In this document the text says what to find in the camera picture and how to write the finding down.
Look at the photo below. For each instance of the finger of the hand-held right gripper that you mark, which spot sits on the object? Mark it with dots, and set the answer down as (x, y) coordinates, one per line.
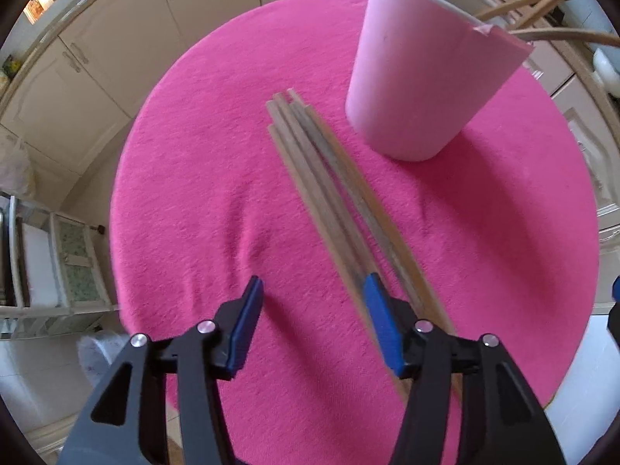
(616, 288)

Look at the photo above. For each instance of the white storage rack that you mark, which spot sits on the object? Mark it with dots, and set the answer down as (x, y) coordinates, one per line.
(72, 252)

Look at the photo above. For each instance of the bundle of wooden chopsticks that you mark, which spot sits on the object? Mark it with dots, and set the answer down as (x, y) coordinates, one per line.
(310, 155)

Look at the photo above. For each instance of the pink tablecloth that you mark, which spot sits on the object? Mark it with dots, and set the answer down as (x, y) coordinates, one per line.
(218, 179)

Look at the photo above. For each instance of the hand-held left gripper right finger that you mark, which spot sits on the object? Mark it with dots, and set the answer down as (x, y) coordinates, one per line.
(382, 324)

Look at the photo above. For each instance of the white cup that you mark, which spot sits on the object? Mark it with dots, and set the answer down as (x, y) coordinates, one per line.
(411, 82)

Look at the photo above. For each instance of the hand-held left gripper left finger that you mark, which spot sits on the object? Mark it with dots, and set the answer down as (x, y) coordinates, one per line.
(244, 324)

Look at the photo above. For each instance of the translucent plastic bag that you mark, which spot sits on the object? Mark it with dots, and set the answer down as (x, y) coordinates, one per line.
(14, 169)

